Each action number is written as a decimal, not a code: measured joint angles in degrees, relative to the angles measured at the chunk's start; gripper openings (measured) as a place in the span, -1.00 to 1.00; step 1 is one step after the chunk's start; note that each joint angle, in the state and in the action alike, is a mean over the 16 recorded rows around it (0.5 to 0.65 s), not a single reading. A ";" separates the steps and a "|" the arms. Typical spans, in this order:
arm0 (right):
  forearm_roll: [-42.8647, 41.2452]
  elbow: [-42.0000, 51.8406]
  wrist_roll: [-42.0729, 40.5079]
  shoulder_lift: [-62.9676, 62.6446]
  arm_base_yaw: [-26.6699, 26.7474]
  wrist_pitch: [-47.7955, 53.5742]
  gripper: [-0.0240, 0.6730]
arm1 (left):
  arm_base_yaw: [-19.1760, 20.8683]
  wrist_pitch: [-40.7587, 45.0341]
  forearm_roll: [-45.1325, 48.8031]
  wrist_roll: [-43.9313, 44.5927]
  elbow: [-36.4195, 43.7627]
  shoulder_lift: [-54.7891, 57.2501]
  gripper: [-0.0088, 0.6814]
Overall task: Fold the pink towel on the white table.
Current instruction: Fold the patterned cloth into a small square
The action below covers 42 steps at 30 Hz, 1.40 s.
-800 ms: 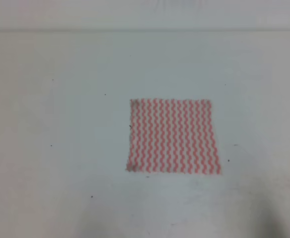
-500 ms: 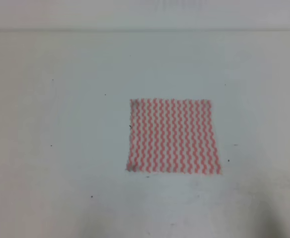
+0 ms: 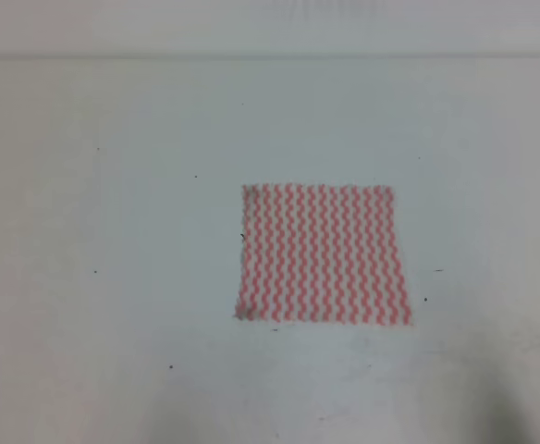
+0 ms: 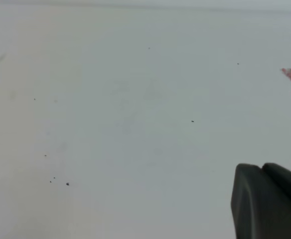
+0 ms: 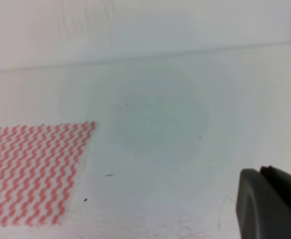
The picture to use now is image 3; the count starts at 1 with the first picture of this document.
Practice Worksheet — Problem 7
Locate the pink white striped towel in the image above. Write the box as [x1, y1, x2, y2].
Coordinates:
[235, 183, 412, 326]

